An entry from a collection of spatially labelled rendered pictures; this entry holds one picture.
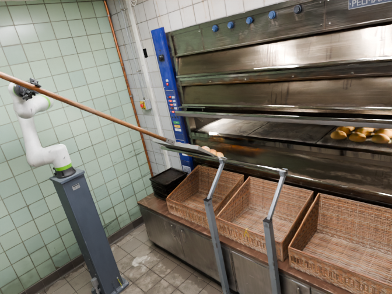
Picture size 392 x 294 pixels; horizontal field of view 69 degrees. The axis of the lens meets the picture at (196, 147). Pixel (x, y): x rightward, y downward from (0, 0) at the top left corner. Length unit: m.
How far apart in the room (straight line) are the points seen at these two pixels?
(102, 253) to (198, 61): 1.83
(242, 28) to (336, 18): 0.62
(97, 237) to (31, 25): 1.93
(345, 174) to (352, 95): 0.52
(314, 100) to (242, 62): 0.58
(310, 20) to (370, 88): 0.51
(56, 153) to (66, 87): 0.91
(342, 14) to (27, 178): 2.77
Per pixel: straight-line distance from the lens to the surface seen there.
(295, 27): 1.96
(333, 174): 2.10
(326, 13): 1.88
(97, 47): 3.28
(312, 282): 1.93
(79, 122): 3.15
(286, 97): 2.03
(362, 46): 1.81
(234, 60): 2.22
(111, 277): 2.92
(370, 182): 2.04
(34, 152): 2.45
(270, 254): 1.88
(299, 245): 2.04
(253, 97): 2.17
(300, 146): 2.11
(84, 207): 2.53
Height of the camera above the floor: 1.98
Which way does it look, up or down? 20 degrees down
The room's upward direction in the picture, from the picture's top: 12 degrees counter-clockwise
